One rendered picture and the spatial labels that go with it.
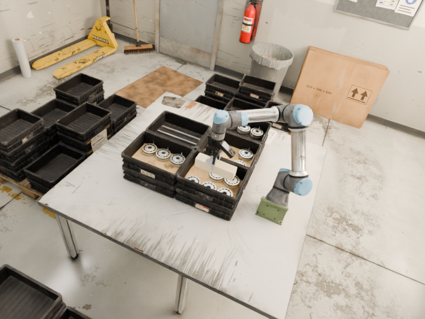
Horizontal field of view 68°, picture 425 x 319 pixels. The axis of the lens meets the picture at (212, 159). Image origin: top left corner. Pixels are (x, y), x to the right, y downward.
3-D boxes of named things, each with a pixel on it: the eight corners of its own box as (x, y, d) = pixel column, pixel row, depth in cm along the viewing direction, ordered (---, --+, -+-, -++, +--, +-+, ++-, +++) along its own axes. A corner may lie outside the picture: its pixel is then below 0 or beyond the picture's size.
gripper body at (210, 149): (209, 146, 183) (211, 130, 175) (222, 151, 181) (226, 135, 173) (203, 154, 177) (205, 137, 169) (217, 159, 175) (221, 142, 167)
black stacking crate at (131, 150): (193, 161, 224) (195, 149, 217) (174, 188, 203) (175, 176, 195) (144, 142, 232) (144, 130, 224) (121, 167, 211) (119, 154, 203)
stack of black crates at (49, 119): (61, 125, 336) (54, 97, 314) (83, 135, 330) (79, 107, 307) (30, 146, 308) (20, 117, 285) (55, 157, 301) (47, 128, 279)
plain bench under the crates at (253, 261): (301, 200, 322) (327, 148, 275) (254, 363, 208) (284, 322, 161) (164, 145, 356) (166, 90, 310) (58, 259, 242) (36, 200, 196)
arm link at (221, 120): (233, 116, 160) (217, 118, 157) (229, 133, 167) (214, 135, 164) (226, 107, 165) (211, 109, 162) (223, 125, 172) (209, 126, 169)
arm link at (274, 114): (287, 102, 200) (215, 107, 182) (298, 103, 190) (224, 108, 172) (286, 121, 202) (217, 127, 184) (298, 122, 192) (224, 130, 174)
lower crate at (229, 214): (243, 192, 224) (247, 180, 216) (229, 223, 202) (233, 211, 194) (192, 172, 232) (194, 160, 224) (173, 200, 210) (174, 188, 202)
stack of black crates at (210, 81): (239, 106, 411) (244, 82, 388) (231, 117, 389) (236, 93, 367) (210, 96, 419) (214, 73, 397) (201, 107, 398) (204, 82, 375)
